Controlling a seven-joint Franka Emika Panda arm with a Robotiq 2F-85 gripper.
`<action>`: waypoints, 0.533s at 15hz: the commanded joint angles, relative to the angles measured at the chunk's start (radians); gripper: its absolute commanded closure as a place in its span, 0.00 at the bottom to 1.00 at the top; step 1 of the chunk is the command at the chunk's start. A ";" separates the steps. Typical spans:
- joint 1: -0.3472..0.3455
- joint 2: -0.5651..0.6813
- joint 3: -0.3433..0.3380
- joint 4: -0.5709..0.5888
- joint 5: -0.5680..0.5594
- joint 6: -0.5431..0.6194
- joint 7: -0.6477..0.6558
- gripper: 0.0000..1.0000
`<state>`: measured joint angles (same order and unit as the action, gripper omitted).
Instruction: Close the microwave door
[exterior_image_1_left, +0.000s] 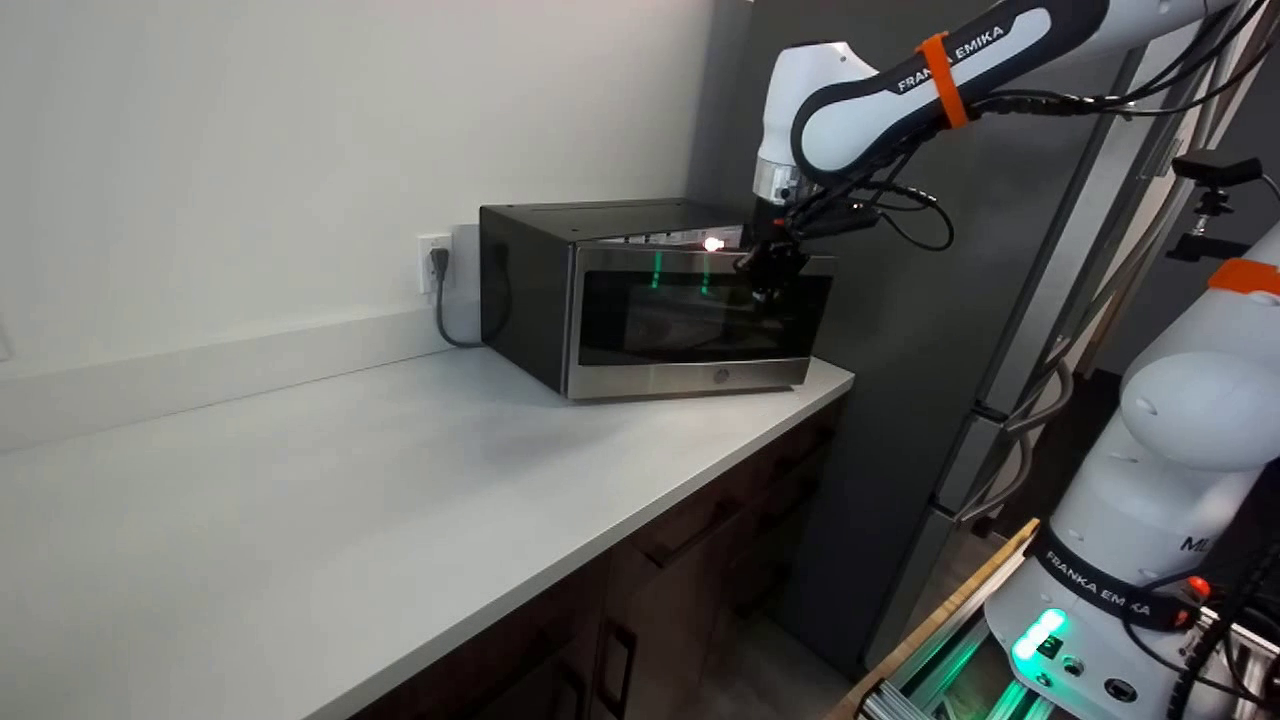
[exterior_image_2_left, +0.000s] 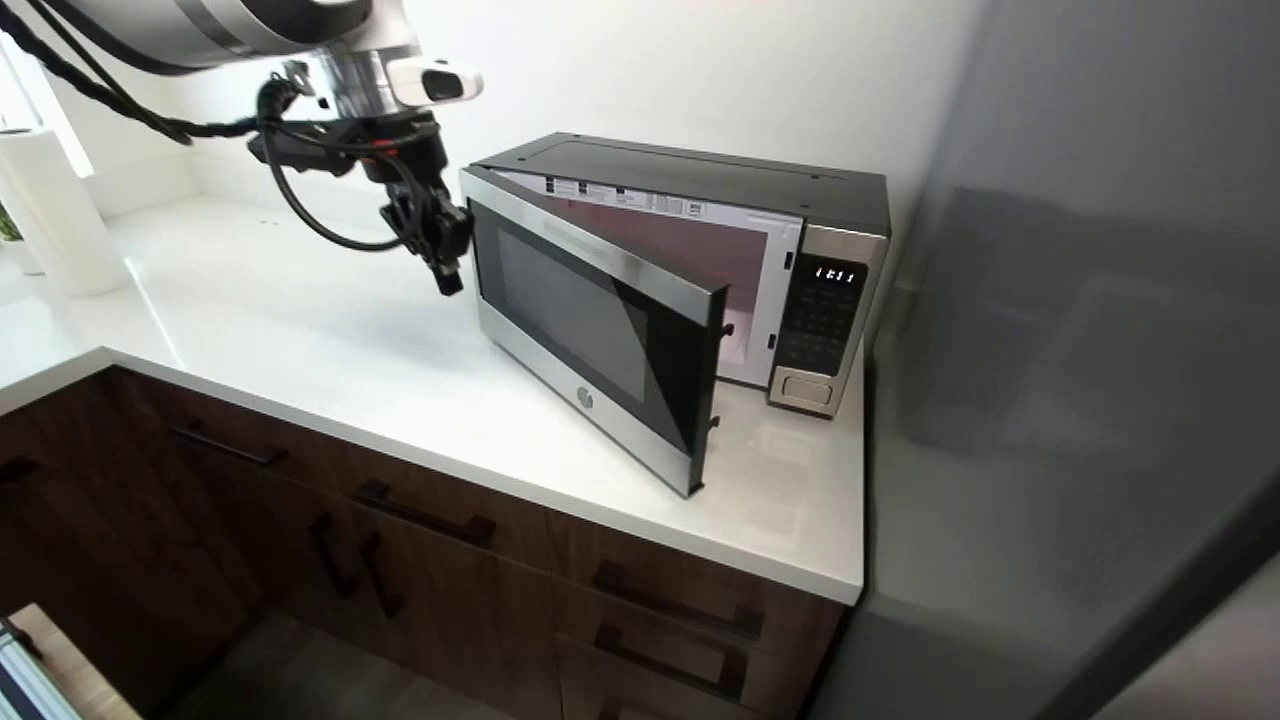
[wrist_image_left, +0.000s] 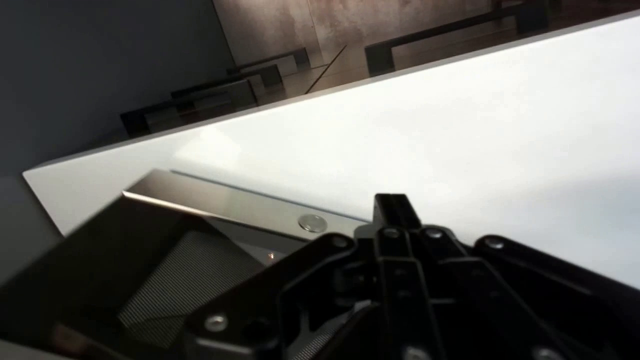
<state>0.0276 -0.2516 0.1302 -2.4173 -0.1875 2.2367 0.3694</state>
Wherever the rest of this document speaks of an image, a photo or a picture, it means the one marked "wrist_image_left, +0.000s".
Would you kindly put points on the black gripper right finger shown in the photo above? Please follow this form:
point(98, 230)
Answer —
point(506, 301)

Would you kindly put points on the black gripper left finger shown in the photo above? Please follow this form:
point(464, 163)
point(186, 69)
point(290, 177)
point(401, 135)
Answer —
point(301, 301)

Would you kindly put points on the dark grey refrigerator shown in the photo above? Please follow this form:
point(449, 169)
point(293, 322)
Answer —
point(80, 72)

